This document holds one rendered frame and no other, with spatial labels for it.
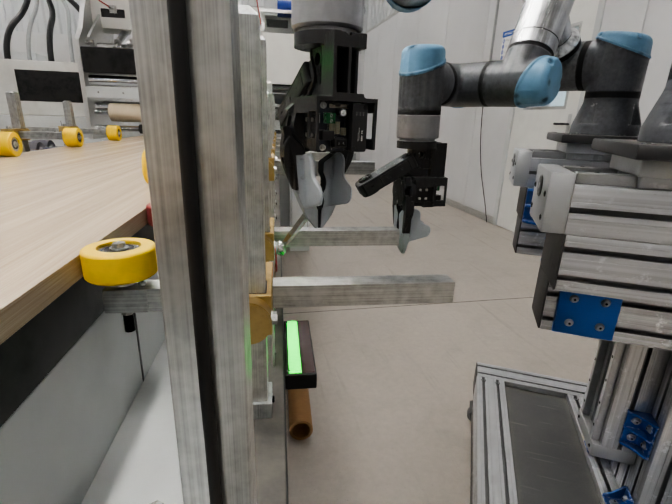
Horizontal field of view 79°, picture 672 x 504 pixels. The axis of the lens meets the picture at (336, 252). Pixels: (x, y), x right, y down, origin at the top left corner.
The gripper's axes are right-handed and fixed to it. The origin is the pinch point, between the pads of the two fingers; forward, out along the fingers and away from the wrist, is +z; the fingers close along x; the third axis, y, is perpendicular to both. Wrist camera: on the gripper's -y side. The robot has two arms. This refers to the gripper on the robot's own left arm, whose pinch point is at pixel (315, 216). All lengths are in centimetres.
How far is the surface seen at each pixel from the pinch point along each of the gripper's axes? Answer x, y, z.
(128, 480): -24.6, -1.1, 32.0
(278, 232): 3.2, -22.6, 8.2
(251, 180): -9.3, 4.0, -5.4
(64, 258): -27.6, -6.3, 4.0
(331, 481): 26, -40, 94
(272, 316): -8.0, 6.3, 9.3
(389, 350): 85, -95, 94
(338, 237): 13.6, -18.8, 9.2
